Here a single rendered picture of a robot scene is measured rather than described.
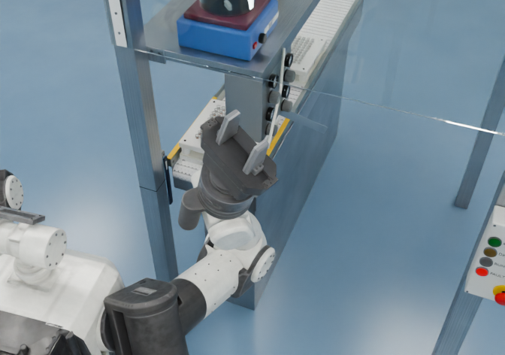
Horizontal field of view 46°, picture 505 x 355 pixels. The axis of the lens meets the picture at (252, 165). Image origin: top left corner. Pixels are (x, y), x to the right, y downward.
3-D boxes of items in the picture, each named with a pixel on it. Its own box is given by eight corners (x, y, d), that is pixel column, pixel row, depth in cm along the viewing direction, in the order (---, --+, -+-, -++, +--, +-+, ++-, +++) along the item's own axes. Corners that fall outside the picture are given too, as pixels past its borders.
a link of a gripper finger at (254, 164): (268, 135, 74) (259, 157, 80) (249, 150, 73) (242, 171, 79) (276, 144, 74) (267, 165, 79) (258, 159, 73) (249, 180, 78)
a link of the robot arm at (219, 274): (261, 287, 125) (206, 340, 106) (212, 256, 129) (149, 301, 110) (280, 244, 120) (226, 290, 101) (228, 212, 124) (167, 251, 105)
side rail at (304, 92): (253, 190, 175) (253, 183, 173) (248, 189, 176) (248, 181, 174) (364, -5, 265) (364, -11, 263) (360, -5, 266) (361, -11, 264)
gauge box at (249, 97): (261, 144, 159) (263, 82, 146) (226, 135, 162) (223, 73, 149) (289, 98, 174) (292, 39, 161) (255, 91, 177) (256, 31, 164)
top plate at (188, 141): (212, 102, 199) (211, 98, 198) (280, 119, 192) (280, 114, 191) (178, 147, 182) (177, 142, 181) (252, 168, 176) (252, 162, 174)
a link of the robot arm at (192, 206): (264, 206, 90) (250, 230, 100) (241, 144, 94) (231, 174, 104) (192, 225, 86) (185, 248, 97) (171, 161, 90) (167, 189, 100)
